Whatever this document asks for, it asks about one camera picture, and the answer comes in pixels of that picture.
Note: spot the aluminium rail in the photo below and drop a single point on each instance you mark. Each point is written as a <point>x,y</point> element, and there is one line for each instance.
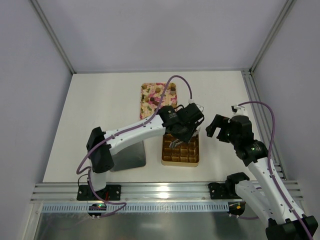
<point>129,192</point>

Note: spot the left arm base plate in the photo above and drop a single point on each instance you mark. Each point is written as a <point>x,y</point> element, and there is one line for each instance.
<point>112,192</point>

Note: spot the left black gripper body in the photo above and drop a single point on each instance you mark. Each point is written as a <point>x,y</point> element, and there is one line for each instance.
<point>186,135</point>

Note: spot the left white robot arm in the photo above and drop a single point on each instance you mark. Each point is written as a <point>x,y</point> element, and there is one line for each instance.
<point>102,146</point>

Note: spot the slotted cable duct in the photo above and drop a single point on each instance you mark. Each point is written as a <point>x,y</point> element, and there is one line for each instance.
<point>137,207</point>

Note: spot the floral tray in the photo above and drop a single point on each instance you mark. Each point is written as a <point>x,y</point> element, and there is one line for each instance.
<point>150,98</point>

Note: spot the gold chocolate box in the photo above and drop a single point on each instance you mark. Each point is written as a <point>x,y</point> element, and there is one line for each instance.
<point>183,155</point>

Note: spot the silver tin lid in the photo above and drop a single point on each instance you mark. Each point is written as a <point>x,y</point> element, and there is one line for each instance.
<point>131,157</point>

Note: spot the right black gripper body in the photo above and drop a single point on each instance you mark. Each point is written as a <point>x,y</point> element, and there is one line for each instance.
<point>217,126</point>

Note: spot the metal tongs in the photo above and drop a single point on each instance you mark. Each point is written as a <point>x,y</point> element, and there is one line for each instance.
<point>176,141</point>

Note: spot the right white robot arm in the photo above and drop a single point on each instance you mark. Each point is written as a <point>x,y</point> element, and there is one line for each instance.
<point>273,205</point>

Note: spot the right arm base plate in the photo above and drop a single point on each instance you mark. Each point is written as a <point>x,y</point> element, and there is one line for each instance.
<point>218,191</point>

